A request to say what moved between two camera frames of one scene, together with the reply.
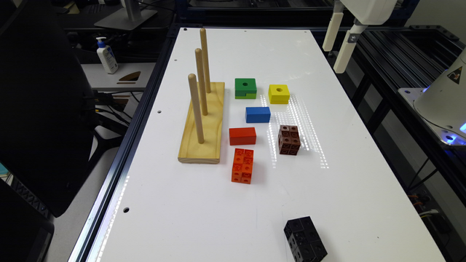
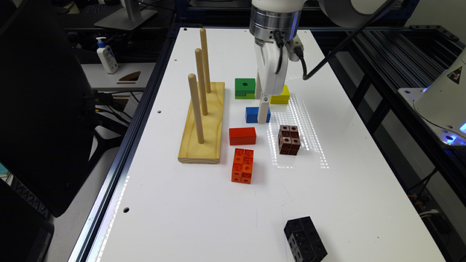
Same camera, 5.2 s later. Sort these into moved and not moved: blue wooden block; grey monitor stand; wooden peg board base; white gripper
Moved: white gripper
Not moved: grey monitor stand; blue wooden block; wooden peg board base
